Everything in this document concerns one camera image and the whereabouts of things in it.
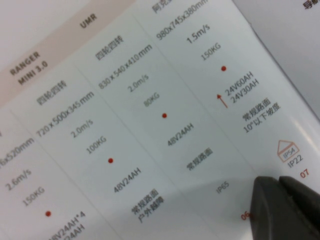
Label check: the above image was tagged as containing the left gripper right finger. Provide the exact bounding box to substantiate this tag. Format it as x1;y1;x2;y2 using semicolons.
279;176;320;233

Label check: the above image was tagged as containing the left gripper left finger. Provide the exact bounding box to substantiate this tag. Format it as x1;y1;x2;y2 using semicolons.
250;176;320;240

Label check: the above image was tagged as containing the white product booklet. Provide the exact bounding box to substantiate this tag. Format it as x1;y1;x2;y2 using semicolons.
0;0;320;240

